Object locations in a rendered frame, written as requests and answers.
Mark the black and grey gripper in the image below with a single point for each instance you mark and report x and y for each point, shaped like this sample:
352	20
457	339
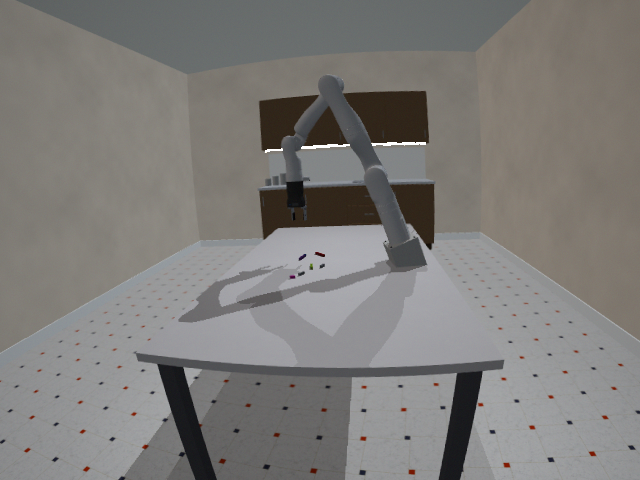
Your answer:
295	190

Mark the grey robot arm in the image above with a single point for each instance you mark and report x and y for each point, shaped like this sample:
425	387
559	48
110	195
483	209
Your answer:
376	181

